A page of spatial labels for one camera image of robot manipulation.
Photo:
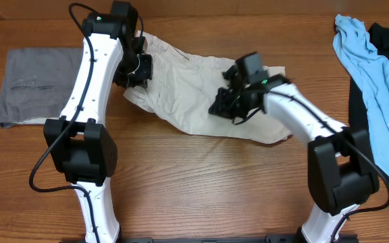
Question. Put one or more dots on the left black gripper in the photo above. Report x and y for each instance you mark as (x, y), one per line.
(140, 79)

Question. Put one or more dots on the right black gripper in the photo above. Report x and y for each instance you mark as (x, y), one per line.
(218, 107)

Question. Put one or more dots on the beige cotton shorts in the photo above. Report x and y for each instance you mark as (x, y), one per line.
(184, 86)

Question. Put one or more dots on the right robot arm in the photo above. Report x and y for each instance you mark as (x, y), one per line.
(340, 174)

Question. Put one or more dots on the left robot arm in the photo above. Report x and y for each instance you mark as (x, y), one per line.
(78, 141)

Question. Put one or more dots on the folded grey shorts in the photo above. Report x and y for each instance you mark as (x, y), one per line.
(37, 84)

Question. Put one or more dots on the light blue shirt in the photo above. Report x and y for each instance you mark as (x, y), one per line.
(370, 72)

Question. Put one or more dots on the black garment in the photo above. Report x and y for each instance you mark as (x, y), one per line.
(379, 36)

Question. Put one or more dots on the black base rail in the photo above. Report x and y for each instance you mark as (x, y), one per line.
(208, 240)

